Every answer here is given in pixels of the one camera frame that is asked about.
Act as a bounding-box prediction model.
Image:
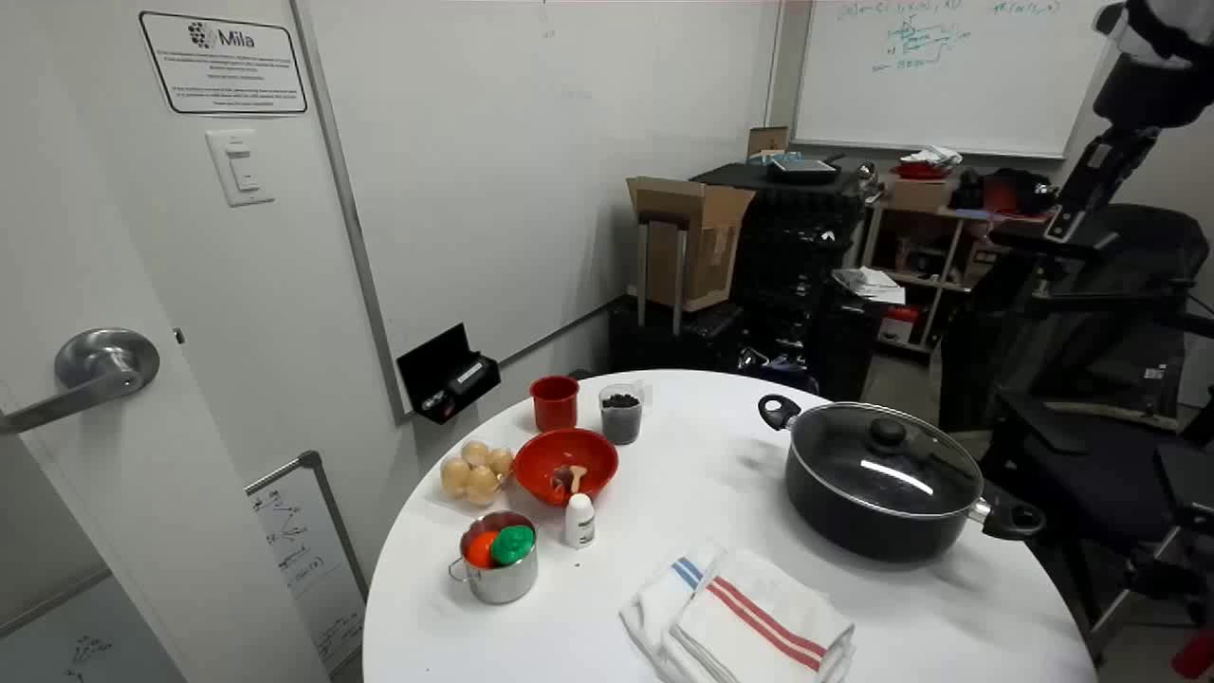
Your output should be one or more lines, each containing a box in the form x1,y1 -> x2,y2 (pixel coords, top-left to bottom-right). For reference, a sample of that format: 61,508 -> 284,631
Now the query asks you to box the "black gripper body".
1057,123 -> 1159,224

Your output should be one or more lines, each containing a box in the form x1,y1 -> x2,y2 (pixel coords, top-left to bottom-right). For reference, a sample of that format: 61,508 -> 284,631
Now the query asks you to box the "glass pot lid black knob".
789,397 -> 986,523

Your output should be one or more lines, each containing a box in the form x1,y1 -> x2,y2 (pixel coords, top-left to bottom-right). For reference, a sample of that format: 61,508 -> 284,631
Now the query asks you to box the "wooden shelf with items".
857,146 -> 1057,360

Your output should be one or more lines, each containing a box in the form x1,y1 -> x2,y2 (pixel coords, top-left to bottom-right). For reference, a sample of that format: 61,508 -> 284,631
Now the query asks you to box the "black storage cabinet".
690,156 -> 881,391

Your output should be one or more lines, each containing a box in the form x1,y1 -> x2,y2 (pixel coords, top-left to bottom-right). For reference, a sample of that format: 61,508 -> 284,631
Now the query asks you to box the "open cardboard box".
625,174 -> 758,318

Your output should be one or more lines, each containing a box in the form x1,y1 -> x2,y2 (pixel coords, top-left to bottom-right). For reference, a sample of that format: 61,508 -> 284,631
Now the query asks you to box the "clear cup with dark contents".
594,382 -> 647,447

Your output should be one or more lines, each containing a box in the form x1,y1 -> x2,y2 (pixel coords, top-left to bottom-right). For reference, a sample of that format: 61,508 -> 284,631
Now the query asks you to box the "white towel with red stripe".
662,547 -> 862,683

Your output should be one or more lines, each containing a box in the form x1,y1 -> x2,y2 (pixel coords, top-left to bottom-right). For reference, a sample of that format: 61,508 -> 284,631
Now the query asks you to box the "red cup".
527,371 -> 585,435

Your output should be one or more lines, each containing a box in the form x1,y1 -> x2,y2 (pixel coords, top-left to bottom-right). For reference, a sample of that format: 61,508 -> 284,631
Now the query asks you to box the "white towel with blue stripe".
614,547 -> 724,683

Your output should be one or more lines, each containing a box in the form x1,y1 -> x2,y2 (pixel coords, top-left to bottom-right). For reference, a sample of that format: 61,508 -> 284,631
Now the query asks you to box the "red plastic bowl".
508,427 -> 622,513

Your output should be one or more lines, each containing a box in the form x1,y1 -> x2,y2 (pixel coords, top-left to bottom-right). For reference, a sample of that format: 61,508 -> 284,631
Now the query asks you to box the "green ball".
490,519 -> 539,568

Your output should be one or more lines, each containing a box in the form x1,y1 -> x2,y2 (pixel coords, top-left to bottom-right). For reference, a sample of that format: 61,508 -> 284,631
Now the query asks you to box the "orange ball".
461,523 -> 500,572

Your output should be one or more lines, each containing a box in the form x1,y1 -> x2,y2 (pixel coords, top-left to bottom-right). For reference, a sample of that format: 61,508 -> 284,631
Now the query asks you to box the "white framed door sign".
135,8 -> 311,118

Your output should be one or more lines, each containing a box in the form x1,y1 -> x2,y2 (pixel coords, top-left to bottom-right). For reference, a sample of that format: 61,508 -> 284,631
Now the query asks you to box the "wall whiteboard with writing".
791,0 -> 1122,165

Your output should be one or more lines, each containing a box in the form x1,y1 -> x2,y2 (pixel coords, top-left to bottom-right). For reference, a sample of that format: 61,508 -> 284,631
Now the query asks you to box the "black pot with two handles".
754,391 -> 1050,564

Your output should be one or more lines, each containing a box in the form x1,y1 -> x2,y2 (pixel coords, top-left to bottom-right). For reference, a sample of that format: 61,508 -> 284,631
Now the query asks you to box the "metal cup with handle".
442,508 -> 542,609

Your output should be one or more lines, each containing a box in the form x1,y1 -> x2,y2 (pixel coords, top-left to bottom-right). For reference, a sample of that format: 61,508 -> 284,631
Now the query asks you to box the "small whiteboard leaning on wall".
246,447 -> 373,677

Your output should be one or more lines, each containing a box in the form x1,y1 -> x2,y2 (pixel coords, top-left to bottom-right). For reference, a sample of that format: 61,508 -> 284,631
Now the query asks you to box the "white light switch plate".
204,124 -> 278,212

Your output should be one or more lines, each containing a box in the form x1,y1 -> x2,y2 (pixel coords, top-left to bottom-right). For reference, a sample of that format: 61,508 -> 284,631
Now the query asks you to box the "silver door lever handle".
0,325 -> 164,442

